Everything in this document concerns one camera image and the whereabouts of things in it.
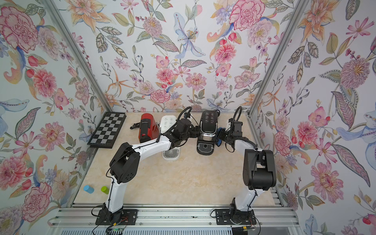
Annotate red coffee machine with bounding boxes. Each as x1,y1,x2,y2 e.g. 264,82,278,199
139,113,159,143

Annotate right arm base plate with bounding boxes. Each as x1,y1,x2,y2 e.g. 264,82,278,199
214,209,258,225

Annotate black coffee machine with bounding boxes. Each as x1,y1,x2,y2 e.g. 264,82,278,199
196,110,218,156

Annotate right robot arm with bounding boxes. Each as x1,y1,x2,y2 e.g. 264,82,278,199
214,107,277,225

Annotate white coffee machine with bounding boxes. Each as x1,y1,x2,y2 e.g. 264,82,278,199
160,115,181,162

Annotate black white chessboard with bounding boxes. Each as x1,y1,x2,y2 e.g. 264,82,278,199
88,112,126,149

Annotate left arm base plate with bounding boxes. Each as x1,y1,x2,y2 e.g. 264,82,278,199
95,209,138,226

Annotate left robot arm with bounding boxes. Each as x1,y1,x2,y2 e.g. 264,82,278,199
99,107,199,223

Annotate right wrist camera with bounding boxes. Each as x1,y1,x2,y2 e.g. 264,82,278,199
225,118,236,132

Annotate aluminium front rail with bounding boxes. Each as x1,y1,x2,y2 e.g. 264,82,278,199
48,206,299,228

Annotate small blue cylinder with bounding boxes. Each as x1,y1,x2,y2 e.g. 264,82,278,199
83,185,94,194

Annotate small green cylinder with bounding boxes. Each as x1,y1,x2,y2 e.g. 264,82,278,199
101,186,110,195

